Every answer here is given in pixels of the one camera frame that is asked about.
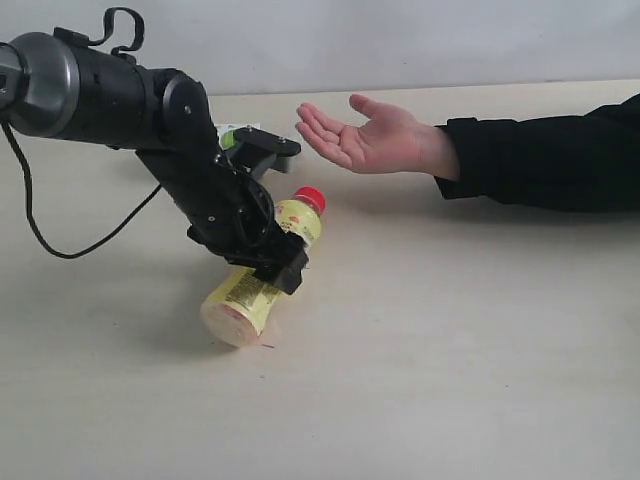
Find yellow bottle with red cap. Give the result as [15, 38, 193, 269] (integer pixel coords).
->
[199, 185, 328, 349]

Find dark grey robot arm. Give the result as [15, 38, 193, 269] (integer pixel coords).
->
[1, 14, 308, 294]

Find black cable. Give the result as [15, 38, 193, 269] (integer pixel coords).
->
[0, 122, 164, 260]

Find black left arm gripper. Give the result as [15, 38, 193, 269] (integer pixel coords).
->
[136, 69, 308, 294]

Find tea bottle with white label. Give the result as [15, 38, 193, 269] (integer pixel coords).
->
[216, 122, 261, 150]

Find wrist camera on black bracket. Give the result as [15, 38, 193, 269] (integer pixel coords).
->
[224, 129, 302, 179]

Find forearm in black sleeve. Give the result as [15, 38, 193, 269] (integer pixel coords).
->
[436, 96, 639, 213]

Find person's open bare hand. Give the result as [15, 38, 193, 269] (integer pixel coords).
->
[296, 94, 460, 181]

